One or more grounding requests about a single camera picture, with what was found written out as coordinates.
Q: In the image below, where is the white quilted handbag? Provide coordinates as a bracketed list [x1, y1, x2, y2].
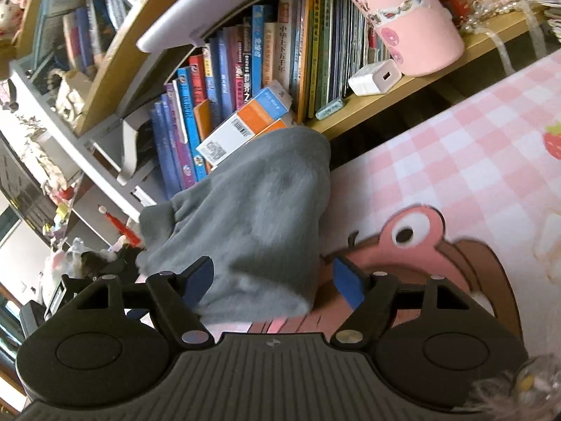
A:
[55, 68, 93, 121]

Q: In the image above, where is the white desk lamp bar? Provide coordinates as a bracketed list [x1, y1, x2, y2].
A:
[137, 0, 307, 53]

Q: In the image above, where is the grey fleece garment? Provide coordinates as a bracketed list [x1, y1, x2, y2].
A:
[137, 126, 332, 323]

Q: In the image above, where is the clear ball fur charm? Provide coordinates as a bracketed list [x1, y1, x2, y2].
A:
[467, 353, 561, 421]

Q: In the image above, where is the row of slim paperback books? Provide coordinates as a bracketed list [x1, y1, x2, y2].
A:
[33, 0, 150, 80]

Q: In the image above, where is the red tassel charm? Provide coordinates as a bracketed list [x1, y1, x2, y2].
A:
[99, 204, 143, 247]

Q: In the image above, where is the dark bag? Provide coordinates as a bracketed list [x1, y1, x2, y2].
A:
[81, 246, 143, 283]

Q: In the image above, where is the pink cartoon checked table mat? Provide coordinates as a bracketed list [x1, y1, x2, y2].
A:
[206, 50, 561, 360]

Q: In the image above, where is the pink sticker-covered cup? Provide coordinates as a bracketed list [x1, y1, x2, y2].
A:
[320, 0, 465, 78]

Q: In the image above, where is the clear ribbon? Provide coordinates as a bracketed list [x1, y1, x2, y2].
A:
[486, 9, 548, 75]

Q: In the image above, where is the white charger plug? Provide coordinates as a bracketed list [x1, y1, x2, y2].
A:
[348, 62, 401, 97]

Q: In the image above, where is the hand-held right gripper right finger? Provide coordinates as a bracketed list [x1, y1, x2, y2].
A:
[330, 255, 474, 352]

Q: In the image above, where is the orange white box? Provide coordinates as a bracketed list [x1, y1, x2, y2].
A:
[196, 80, 292, 172]
[254, 112, 299, 138]

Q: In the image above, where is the pearl bead string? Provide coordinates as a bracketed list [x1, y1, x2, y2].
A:
[458, 0, 531, 36]

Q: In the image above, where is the wooden and white bookshelf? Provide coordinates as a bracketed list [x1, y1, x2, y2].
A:
[9, 0, 561, 220]

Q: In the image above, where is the row of colourful books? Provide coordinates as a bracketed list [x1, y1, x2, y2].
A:
[116, 0, 498, 202]

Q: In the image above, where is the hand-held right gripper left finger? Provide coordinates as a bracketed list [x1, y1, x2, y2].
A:
[72, 255, 216, 352]

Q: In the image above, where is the blue eraser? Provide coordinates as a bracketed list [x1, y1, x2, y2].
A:
[316, 96, 347, 120]

